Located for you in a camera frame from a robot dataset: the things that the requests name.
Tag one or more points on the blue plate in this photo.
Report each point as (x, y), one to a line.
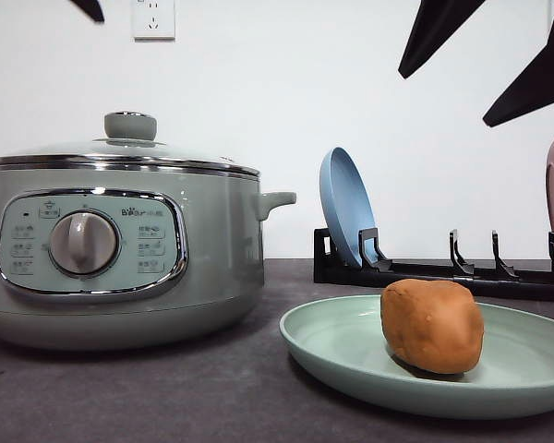
(346, 200)

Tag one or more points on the green electric steamer pot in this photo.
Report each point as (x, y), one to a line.
(129, 255)

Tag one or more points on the brown potato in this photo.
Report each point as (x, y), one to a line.
(434, 328)

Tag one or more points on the black plate rack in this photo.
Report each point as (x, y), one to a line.
(500, 282)

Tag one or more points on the green plate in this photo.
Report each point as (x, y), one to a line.
(340, 345)

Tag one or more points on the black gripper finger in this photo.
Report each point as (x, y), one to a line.
(533, 93)
(92, 8)
(437, 21)

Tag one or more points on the white wall socket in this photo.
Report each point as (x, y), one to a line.
(153, 21)

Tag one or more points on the grey table mat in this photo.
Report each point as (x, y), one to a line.
(238, 387)

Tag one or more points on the glass pot lid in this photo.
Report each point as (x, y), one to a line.
(130, 139)

